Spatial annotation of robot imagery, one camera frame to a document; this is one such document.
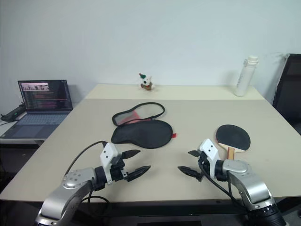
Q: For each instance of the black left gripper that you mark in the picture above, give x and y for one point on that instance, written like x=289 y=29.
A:
x=117 y=169

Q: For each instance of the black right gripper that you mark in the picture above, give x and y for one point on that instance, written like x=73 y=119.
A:
x=203 y=168

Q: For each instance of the black red paddle case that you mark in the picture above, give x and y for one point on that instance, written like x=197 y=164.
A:
x=143 y=134

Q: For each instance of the black rubber table tennis paddle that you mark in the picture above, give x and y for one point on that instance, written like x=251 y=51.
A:
x=232 y=136

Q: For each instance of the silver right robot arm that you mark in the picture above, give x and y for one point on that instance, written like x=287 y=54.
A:
x=244 y=179

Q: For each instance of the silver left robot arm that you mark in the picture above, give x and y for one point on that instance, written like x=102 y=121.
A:
x=70 y=188

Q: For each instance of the white plush dog toy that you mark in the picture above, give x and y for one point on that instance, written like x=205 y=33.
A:
x=146 y=82

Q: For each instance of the white water bottle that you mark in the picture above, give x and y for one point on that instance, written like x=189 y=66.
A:
x=244 y=77

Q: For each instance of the grey open laptop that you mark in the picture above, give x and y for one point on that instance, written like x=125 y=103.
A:
x=44 y=99

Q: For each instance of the black office chair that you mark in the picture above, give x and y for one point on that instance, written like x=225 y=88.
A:
x=289 y=89

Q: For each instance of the black device beside laptop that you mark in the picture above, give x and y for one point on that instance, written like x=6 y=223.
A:
x=13 y=114

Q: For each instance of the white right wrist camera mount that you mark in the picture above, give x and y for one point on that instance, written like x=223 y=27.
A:
x=210 y=150

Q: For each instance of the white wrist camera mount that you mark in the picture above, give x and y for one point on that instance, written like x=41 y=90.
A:
x=210 y=150
x=108 y=155

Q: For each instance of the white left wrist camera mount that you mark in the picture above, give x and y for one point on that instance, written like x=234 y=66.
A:
x=108 y=155

